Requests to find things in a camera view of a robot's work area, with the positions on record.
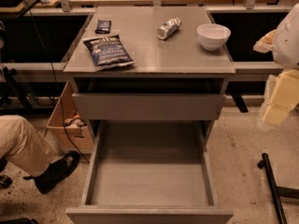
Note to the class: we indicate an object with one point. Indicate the black shoe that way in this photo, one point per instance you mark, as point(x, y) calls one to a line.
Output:
point(56, 172)
point(5, 181)

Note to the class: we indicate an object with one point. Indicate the small dark snack packet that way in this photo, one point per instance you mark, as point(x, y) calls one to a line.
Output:
point(103, 27)

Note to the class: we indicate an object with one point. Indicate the white bowl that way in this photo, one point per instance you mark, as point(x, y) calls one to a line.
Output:
point(212, 36)

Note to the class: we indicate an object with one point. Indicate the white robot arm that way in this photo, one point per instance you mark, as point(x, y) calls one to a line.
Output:
point(283, 42)

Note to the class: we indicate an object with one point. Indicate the open middle drawer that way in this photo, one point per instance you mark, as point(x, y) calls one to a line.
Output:
point(149, 173)

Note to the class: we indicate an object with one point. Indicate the blue chip bag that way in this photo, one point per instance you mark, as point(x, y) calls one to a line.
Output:
point(108, 52)

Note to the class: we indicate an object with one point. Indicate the person's leg in khaki trousers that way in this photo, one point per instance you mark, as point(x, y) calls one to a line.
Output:
point(23, 146)

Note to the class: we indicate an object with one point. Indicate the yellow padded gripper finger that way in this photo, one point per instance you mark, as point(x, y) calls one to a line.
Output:
point(281, 97)

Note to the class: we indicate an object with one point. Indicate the cardboard box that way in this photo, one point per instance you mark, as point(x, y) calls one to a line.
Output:
point(67, 126)

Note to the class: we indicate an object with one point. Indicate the grey drawer cabinet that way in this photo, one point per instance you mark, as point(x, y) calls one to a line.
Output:
point(177, 65)

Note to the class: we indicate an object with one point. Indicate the silver soda can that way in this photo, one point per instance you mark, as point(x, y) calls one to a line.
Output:
point(168, 28)

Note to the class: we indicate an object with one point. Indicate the closed upper drawer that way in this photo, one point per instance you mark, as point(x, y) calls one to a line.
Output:
point(120, 106)

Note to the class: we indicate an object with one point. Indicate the black metal stand leg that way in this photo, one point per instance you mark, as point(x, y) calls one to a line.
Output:
point(277, 191)

